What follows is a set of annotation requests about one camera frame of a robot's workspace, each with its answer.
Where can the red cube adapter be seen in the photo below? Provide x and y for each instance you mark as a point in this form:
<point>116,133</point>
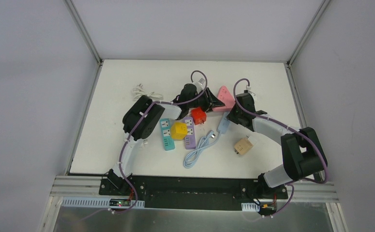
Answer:
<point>199,116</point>

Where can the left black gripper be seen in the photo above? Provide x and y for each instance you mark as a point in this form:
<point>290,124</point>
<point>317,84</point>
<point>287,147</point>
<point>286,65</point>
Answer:
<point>207,99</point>

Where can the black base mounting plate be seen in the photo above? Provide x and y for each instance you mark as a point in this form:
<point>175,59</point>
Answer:
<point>223,194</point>

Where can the pink triangular power socket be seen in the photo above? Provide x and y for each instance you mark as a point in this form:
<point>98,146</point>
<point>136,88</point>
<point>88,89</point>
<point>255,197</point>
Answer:
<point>226,97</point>

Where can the light blue power strip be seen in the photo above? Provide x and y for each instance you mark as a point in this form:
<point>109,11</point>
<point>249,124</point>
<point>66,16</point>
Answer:
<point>224,124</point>

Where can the white cube adapter with picture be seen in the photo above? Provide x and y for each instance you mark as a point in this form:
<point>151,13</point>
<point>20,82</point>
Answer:
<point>144,143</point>

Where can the white plug adapter small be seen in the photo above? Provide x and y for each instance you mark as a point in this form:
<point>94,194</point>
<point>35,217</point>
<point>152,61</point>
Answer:
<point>252,139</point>

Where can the yellow cube adapter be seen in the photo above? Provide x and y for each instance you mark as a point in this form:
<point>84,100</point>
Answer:
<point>178,131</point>

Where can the purple power strip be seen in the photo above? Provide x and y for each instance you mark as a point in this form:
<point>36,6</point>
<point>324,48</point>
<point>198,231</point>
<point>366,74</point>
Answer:
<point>189,140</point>

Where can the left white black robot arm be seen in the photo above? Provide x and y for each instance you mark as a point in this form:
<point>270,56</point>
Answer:
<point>140,121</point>

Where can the beige cube adapter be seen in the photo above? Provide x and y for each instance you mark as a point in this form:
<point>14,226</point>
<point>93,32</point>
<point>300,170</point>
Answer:
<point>243,146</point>

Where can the teal power strip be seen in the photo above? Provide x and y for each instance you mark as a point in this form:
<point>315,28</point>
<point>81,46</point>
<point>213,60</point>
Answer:
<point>166,134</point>

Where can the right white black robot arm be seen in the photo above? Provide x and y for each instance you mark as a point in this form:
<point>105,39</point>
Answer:
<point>302,154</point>

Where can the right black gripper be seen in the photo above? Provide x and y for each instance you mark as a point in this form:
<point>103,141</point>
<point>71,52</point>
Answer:
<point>235,114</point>

